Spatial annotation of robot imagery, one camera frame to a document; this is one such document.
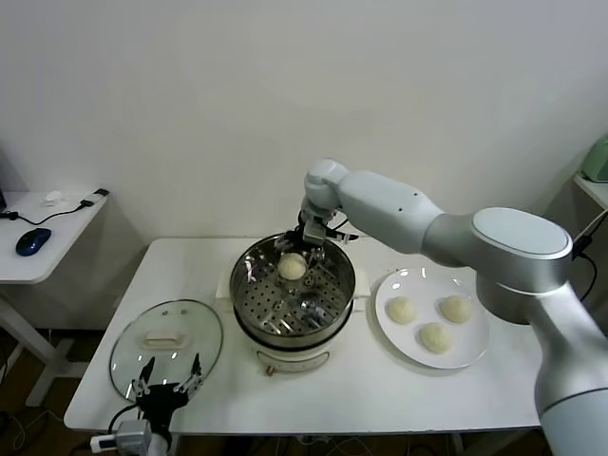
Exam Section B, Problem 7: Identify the blue computer mouse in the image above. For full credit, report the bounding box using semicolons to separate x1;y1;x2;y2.
14;227;52;257

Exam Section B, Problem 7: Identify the white side desk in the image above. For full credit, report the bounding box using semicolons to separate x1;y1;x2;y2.
0;191;110;409

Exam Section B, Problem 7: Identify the black cable with adapter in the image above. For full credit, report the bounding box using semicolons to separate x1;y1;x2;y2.
572;232;599;303

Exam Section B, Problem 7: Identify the white right wrist module box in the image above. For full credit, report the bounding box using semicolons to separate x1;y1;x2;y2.
326;226;360;244

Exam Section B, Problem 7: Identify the dark monitor edge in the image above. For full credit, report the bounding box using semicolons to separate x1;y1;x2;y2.
0;142;9;214

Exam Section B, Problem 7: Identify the white round plate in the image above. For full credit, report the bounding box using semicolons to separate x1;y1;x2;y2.
373;268;490;371

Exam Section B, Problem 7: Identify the glass lid with white handle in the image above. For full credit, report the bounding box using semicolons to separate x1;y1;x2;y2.
108;297;224;404

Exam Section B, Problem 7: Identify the white electric cooker base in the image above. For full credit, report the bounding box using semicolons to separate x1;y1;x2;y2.
216;268;371;377

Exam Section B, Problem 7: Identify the pale green appliance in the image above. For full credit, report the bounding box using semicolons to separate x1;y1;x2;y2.
579;134;608;184

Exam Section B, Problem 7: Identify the black desk cable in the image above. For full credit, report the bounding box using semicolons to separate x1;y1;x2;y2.
0;201;94;228

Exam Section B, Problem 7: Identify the steel perforated steamer basket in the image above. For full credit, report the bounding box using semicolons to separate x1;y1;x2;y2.
230;232;357;336

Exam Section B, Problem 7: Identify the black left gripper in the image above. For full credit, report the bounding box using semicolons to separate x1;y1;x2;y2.
130;352;203;434

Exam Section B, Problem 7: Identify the thin white cable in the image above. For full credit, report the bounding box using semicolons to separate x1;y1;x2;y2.
577;208;608;238

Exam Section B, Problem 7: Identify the white desk with frame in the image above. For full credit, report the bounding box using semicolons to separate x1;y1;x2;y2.
572;173;608;213

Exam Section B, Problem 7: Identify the white steamed baozi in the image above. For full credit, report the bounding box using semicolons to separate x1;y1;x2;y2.
387;296;418;327
439;294;474;326
418;321;454;355
276;252;308;281

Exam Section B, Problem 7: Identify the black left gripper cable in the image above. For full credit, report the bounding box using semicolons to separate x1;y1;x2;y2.
108;402;142;436

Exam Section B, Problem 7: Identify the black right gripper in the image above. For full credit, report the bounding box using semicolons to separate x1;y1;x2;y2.
273;217;333;275

